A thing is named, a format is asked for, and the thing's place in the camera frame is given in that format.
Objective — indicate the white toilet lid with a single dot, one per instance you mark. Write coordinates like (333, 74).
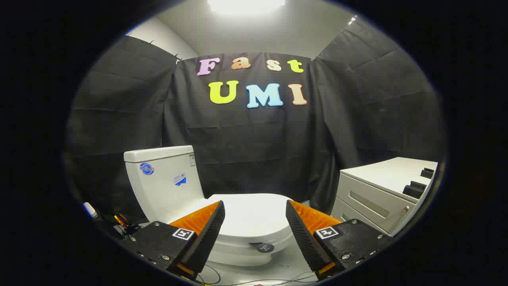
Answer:
(254, 214)

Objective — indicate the white rounded object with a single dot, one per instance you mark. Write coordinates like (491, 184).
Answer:
(89, 209)

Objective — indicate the white drawer cabinet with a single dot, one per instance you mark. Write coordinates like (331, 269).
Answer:
(377, 174)

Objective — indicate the small black block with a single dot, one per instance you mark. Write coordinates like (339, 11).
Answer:
(427, 173)

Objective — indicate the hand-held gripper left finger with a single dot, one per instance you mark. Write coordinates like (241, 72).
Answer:
(206, 234)

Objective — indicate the white ceramic toilet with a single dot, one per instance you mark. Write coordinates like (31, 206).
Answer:
(162, 186)

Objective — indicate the orange and black tool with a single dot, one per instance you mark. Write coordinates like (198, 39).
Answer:
(124, 224)

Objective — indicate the large black block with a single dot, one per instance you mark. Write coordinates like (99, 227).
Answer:
(414, 190)

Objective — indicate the black backdrop cloth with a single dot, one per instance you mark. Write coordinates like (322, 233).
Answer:
(258, 139)

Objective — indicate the ceiling light panel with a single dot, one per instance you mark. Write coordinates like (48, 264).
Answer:
(246, 4)

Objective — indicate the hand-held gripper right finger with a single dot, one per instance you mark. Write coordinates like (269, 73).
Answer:
(303, 234)

